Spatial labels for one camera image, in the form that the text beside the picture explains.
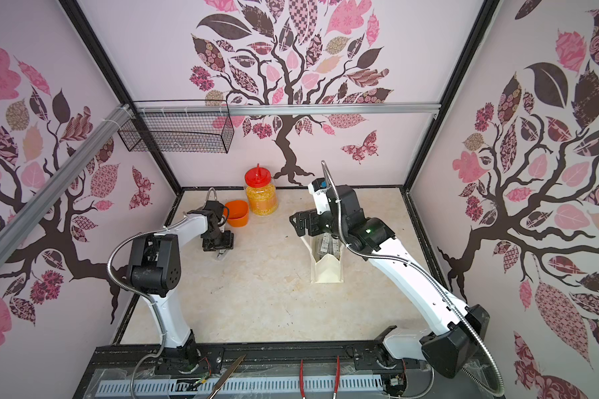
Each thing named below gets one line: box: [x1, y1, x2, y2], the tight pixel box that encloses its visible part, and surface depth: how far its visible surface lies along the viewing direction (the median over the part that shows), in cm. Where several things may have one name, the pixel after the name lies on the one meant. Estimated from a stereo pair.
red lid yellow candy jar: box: [244, 162, 278, 217], surface depth 105 cm
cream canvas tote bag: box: [299, 233, 345, 284], surface depth 90 cm
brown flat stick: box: [207, 354, 248, 399], surface depth 72 cm
